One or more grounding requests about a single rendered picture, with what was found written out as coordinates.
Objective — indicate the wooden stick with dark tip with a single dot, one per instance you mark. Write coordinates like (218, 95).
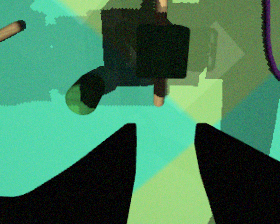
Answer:
(11, 30)

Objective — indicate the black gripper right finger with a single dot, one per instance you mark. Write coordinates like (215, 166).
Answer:
(242, 184)

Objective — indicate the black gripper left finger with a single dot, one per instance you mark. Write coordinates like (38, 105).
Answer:
(96, 189)

